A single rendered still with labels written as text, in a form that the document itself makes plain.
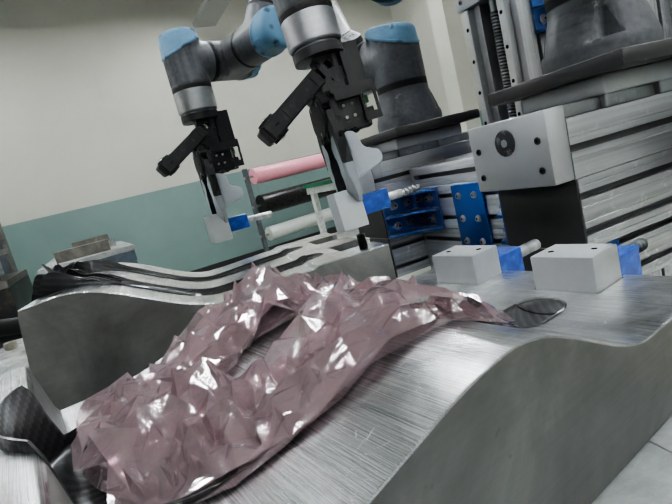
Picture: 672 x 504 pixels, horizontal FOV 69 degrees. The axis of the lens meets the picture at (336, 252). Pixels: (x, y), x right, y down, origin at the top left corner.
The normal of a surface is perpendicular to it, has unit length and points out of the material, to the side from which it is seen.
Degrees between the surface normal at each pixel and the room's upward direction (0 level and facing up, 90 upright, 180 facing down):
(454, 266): 90
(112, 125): 90
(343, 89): 86
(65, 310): 90
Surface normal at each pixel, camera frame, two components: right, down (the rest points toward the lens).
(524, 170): -0.88, 0.29
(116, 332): 0.29, 0.09
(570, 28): -0.83, -0.01
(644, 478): -0.24, -0.96
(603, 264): 0.56, 0.00
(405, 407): -0.44, -0.85
